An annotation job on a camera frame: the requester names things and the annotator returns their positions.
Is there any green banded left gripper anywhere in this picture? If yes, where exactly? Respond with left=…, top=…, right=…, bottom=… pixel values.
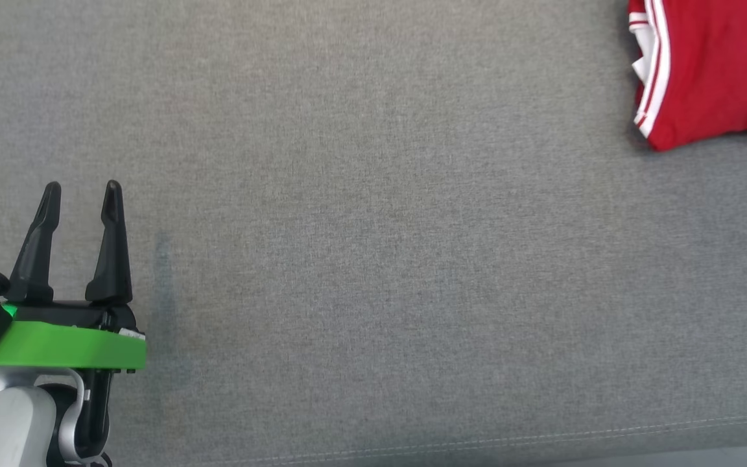
left=0, top=180, right=148, bottom=374

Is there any red Bulls 23 jersey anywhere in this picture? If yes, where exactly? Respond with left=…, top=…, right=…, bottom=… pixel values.
left=626, top=0, right=747, bottom=152

